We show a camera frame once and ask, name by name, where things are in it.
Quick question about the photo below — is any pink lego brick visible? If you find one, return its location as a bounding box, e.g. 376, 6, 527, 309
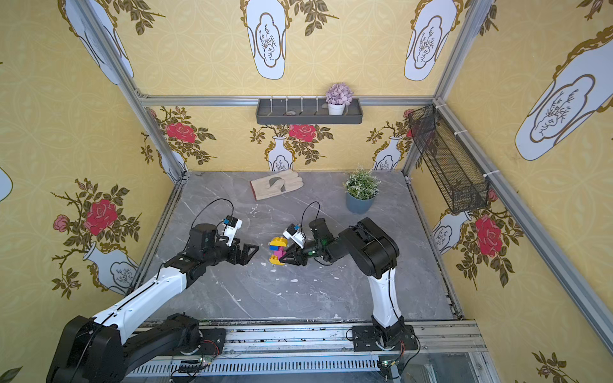
273, 247, 286, 260

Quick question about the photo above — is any yellow curved lego brick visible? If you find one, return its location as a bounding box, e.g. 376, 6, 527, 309
269, 237, 288, 247

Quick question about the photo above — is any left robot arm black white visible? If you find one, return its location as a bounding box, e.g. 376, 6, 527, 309
46, 223, 260, 382

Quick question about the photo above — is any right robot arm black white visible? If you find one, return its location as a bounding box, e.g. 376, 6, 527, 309
269, 218, 421, 353

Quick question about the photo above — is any green plant in blue pot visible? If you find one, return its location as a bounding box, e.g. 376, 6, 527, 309
343, 169, 381, 214

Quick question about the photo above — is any purple flower in white pot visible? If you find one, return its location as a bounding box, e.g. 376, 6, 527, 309
326, 83, 354, 116

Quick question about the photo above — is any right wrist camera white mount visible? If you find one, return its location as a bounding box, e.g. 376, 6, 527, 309
283, 223, 306, 248

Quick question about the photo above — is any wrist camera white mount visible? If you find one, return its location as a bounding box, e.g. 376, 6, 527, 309
223, 215, 243, 247
283, 223, 306, 248

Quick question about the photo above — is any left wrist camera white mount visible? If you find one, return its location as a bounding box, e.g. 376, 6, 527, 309
223, 215, 243, 247

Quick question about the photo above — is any grey wall shelf tray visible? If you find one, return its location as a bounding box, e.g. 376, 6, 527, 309
255, 97, 364, 125

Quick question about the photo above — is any aluminium frame post left rear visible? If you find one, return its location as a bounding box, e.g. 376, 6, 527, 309
66, 1, 186, 184

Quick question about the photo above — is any black wire mesh basket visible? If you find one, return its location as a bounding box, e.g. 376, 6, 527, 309
408, 105, 490, 214

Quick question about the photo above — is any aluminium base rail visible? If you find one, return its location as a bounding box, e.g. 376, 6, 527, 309
127, 321, 500, 382

